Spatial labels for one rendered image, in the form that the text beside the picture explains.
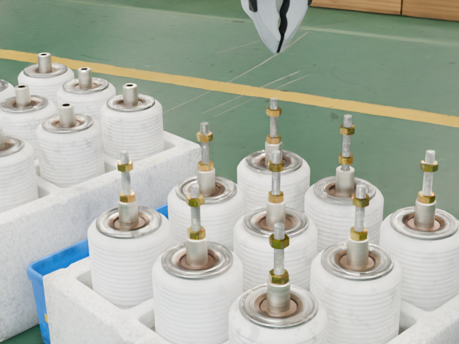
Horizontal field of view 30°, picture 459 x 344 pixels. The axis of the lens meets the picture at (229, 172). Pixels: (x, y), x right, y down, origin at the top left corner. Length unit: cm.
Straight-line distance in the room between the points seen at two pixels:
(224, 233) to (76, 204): 28
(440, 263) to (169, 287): 30
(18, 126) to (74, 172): 13
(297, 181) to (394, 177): 62
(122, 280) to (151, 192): 37
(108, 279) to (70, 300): 5
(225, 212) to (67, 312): 22
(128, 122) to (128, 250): 39
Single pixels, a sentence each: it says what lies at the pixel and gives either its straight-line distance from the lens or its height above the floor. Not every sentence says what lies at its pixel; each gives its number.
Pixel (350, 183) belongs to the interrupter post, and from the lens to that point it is 104.
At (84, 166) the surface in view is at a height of 20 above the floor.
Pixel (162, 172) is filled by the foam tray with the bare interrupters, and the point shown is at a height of 16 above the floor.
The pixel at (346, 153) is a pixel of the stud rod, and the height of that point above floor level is 30.
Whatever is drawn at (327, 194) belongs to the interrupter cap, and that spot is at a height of 25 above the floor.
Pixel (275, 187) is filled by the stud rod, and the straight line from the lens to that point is 95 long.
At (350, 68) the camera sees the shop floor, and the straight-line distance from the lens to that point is 231.
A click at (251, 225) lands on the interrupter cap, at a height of 25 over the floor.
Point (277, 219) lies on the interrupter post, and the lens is 96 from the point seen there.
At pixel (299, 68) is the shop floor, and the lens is 230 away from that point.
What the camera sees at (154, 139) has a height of 20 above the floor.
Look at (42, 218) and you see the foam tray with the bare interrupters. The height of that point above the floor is 16.
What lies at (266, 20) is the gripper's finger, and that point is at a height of 49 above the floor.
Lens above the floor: 71
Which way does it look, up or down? 25 degrees down
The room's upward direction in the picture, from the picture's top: 1 degrees counter-clockwise
